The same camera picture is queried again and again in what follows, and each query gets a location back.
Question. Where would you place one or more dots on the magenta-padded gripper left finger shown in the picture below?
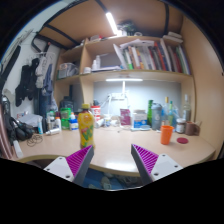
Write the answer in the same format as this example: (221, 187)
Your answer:
(80, 158)

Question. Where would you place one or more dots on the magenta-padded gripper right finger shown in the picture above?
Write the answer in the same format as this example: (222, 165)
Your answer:
(146, 158)

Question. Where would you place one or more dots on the yellow drink bottle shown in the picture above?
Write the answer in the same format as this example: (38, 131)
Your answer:
(86, 128)

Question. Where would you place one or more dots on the orange plastic cup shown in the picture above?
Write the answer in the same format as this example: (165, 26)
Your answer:
(166, 135)

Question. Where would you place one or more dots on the light blue oblong case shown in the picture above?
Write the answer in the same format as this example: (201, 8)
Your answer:
(141, 127)

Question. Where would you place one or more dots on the white bottle with blue label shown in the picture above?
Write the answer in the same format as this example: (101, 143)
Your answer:
(73, 124)

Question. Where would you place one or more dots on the blue and white box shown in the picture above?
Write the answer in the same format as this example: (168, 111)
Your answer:
(140, 119)

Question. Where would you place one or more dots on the flat round red coaster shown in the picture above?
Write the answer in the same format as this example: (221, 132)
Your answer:
(182, 140)

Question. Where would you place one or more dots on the white plastic bottle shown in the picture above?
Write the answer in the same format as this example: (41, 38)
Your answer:
(58, 124)

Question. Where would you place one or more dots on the small dark jar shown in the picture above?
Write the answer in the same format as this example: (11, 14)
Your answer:
(180, 126)

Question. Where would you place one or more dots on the pink packet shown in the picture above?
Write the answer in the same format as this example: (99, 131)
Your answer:
(125, 116)

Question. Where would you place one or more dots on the green tall bottle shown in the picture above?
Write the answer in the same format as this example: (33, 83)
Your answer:
(150, 111)

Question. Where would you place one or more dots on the red and white can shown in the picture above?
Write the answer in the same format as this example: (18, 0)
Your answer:
(96, 112)

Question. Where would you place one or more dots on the yellow-capped glass bottle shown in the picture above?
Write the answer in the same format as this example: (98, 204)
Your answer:
(165, 111)

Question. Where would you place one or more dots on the brown mug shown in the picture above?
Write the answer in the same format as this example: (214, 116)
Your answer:
(190, 128)

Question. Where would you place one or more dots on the clear glass bottle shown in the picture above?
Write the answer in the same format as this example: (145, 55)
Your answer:
(187, 110)

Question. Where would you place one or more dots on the black bag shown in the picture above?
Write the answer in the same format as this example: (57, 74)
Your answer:
(18, 130)

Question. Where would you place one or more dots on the white desk lamp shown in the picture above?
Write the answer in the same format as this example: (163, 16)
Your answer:
(124, 80)

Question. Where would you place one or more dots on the wooden shelf unit with books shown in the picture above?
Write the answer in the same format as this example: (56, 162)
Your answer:
(133, 75)

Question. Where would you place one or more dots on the hanging clothes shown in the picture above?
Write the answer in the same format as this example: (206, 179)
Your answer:
(28, 80)

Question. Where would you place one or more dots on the ceiling tube light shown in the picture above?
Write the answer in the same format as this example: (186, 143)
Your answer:
(112, 22)

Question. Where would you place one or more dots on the white wall power strip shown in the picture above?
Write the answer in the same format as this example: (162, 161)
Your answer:
(118, 96)

